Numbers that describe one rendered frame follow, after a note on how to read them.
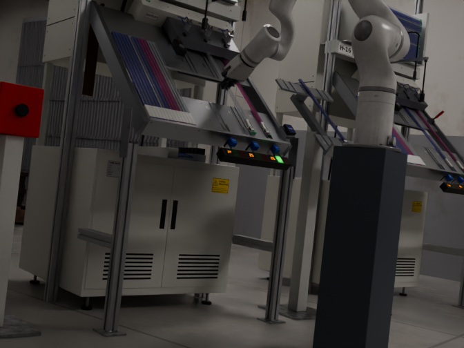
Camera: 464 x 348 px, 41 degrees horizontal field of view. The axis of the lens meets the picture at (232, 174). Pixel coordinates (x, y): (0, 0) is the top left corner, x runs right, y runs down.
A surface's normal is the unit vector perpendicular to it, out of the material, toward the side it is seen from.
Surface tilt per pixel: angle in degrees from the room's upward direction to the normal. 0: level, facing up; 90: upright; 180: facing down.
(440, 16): 90
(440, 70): 90
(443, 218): 90
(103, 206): 90
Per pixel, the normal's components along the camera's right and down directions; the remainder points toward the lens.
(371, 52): -0.49, 0.55
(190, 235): 0.62, 0.05
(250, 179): -0.60, -0.08
